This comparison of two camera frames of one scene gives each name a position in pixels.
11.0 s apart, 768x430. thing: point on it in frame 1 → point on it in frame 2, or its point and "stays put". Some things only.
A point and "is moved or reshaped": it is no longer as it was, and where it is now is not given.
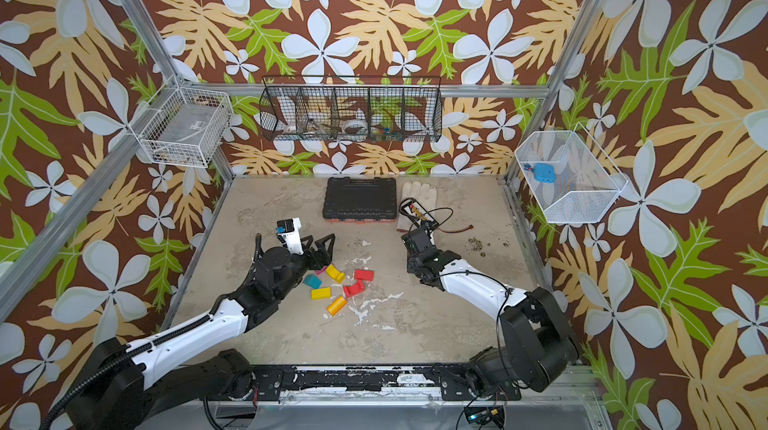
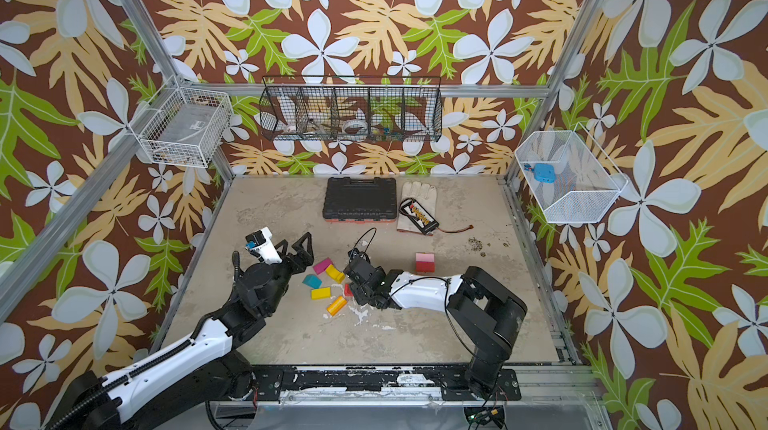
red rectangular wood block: (366, 275) is moved or reshaped
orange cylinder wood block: (336, 305) stays put
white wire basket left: (184, 126) stays put
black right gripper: (417, 234) → (359, 274)
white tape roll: (355, 123) stays put
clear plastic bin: (570, 177) stays put
